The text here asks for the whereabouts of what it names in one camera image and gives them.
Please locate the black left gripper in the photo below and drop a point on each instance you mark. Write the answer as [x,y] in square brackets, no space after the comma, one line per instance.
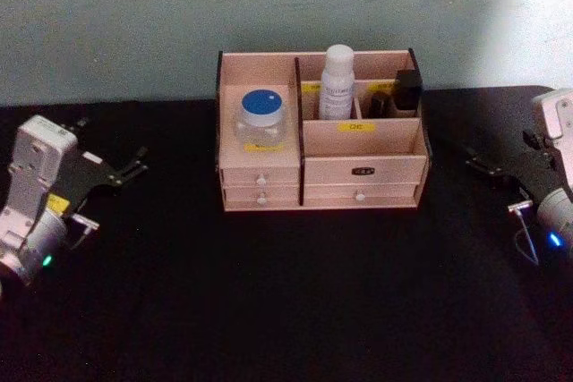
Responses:
[85,176]

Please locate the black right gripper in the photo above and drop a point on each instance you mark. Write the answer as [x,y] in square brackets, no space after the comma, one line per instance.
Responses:
[539,172]

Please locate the black square bottle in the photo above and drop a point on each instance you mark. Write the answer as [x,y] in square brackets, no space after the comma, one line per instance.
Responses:
[407,89]

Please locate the small black rounded bottle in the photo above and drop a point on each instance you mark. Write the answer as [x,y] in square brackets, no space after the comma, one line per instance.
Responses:
[379,104]

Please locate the clear jar with blue lid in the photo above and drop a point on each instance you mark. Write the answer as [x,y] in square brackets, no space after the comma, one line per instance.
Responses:
[261,118]

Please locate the small wooden drawer white knob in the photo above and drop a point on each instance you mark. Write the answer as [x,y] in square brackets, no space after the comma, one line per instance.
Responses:
[277,194]
[277,175]

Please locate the pale wooden desk organizer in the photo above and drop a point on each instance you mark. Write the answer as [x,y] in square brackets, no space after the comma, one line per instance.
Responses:
[268,73]

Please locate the wide wooden drawer black label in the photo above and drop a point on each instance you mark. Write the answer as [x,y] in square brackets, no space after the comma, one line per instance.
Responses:
[331,171]

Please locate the wide wooden drawer white knob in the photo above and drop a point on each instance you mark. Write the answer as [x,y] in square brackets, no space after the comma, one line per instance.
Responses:
[331,192]

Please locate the white plastic bottle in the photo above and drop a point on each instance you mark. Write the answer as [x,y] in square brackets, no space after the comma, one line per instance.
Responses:
[338,87]

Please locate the black table cloth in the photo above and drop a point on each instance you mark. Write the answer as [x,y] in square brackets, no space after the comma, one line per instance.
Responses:
[286,292]

